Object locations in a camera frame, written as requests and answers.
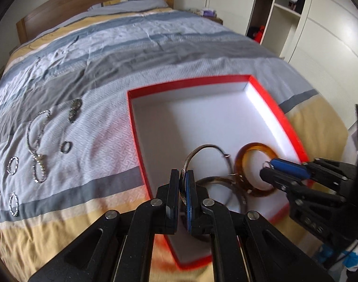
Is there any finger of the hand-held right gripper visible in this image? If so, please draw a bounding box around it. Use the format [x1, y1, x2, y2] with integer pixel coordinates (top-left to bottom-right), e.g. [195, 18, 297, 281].
[264, 158, 357, 183]
[260, 167, 347, 205]

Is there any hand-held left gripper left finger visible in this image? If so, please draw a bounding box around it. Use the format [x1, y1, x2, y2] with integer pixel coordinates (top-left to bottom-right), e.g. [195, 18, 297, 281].
[28, 169, 181, 282]

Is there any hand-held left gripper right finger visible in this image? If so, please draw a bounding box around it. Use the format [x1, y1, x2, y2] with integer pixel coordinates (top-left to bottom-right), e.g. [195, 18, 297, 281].
[183, 170, 335, 282]

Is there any dark brown bangle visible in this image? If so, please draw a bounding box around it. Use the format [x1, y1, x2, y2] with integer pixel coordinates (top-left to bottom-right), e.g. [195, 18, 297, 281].
[195, 176, 241, 212]

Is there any large silver hoop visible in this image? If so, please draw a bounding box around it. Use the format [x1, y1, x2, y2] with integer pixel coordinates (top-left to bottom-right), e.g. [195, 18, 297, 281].
[180, 144, 231, 206]

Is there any amber bangle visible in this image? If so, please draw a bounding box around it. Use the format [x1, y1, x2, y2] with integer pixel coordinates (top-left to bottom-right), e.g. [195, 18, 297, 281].
[234, 142, 281, 197]

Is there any red cardboard box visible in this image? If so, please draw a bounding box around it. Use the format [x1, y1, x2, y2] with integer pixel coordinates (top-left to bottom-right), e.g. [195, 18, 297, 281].
[126, 75, 310, 271]

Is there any dark metal link bracelet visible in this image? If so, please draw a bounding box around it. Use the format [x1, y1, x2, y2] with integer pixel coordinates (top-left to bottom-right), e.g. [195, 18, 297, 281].
[68, 99, 83, 124]

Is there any silver chain necklace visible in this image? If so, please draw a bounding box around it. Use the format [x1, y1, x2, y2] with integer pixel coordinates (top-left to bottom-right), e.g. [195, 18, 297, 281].
[26, 110, 51, 183]

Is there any small silver beaded bracelet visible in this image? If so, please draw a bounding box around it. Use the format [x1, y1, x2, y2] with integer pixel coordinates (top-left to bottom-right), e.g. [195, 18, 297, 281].
[7, 157, 20, 175]
[8, 192, 20, 216]

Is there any blue white cloth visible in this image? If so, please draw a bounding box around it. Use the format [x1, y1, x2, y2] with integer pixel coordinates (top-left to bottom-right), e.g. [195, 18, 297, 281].
[317, 245, 358, 268]

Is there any red bag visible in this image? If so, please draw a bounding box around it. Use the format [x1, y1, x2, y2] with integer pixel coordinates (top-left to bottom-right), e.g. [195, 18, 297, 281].
[253, 25, 267, 44]

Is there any white wardrobe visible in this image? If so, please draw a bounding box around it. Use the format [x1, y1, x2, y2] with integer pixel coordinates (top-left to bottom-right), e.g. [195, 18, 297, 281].
[205, 0, 358, 165]

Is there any striped duvet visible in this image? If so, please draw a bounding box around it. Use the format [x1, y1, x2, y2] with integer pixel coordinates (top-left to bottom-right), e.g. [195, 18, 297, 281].
[0, 0, 350, 282]

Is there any wooden nightstand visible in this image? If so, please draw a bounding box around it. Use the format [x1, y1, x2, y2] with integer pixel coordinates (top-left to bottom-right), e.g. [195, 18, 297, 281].
[197, 9, 224, 26]

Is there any wooden bed headboard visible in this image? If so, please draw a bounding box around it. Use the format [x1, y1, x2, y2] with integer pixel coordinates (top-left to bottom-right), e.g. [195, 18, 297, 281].
[16, 0, 176, 43]

